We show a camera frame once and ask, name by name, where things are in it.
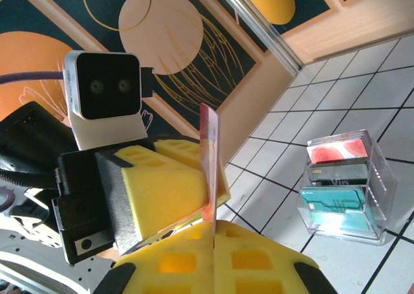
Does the red orange patterned card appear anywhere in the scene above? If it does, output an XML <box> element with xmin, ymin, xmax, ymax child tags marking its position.
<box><xmin>199</xmin><ymin>102</ymin><xmax>221</xmax><ymax>242</ymax></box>
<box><xmin>305</xmin><ymin>137</ymin><xmax>370</xmax><ymax>164</ymax></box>

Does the black VIP card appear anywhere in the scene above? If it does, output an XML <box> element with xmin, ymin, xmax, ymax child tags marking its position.
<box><xmin>307</xmin><ymin>162</ymin><xmax>370</xmax><ymax>187</ymax></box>

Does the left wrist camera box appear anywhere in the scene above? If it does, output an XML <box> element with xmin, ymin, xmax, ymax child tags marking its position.
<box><xmin>63</xmin><ymin>50</ymin><xmax>150</xmax><ymax>152</ymax></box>

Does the teal VIP card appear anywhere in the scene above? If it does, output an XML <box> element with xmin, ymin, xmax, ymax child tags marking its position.
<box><xmin>299</xmin><ymin>183</ymin><xmax>378</xmax><ymax>232</ymax></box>

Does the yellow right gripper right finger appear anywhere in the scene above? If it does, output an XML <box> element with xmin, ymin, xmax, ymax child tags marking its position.
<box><xmin>213</xmin><ymin>219</ymin><xmax>339</xmax><ymax>294</ymax></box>

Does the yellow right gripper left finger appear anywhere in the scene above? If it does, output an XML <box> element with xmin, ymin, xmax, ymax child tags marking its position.
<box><xmin>92</xmin><ymin>221</ymin><xmax>217</xmax><ymax>294</ymax></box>

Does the teal small box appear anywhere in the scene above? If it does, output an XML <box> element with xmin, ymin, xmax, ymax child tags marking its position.
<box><xmin>296</xmin><ymin>128</ymin><xmax>398</xmax><ymax>247</ymax></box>

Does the aluminium corner post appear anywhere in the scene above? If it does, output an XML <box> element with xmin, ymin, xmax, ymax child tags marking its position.
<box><xmin>208</xmin><ymin>0</ymin><xmax>307</xmax><ymax>78</ymax></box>

